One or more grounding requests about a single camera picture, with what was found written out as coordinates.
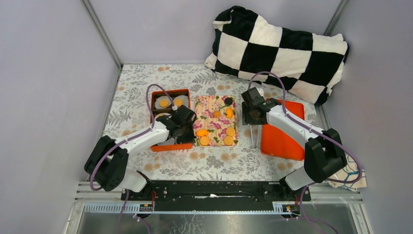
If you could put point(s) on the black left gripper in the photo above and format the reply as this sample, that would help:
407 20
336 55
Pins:
191 138

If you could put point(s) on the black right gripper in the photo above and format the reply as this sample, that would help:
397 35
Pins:
246 119

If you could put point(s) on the orange box lid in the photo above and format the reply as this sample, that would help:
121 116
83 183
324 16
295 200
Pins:
276 143

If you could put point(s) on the orange compartment cookie box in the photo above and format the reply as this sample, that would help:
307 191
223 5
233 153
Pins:
168 111

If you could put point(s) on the orange fish shaped cookie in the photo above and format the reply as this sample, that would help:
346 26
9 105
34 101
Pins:
229 113
202 133

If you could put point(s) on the floral cookie tray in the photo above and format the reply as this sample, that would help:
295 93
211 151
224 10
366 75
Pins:
204 108

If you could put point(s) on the round swirl butter cookie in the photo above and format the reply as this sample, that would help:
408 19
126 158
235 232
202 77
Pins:
217 114

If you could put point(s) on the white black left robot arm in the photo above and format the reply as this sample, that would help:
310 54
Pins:
107 163

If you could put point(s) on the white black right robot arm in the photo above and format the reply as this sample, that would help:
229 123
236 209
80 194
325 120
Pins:
323 154

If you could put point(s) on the white paper cupcake liner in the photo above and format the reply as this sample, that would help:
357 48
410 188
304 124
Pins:
156 104
161 115
184 98
168 142

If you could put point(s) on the black sandwich cookie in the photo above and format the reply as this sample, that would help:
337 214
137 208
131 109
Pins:
228 101

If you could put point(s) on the floral table mat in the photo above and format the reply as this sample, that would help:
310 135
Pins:
129 113

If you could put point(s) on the black white checkered pillow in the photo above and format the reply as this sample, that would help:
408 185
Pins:
248 47

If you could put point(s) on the blue cream patterned cloth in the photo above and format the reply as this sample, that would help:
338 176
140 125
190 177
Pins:
349 173

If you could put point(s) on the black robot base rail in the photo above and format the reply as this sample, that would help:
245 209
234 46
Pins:
216 196

